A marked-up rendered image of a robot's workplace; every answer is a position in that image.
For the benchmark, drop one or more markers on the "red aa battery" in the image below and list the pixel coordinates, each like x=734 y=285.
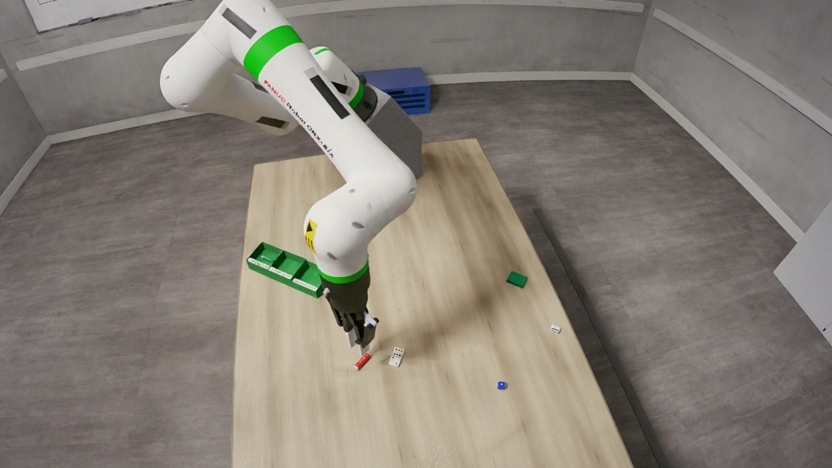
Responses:
x=361 y=361

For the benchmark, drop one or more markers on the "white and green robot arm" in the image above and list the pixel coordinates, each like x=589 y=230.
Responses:
x=313 y=88

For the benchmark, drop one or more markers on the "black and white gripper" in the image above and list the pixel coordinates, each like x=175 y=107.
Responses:
x=361 y=332

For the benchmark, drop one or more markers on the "green rack of labelled bins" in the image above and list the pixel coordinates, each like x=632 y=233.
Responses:
x=287 y=268

